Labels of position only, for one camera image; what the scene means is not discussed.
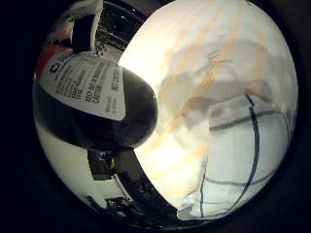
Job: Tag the black spray bottle white label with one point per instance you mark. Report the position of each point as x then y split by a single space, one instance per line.
97 106

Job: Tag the white cloth with dark grid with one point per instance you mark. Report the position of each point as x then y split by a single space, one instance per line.
239 155

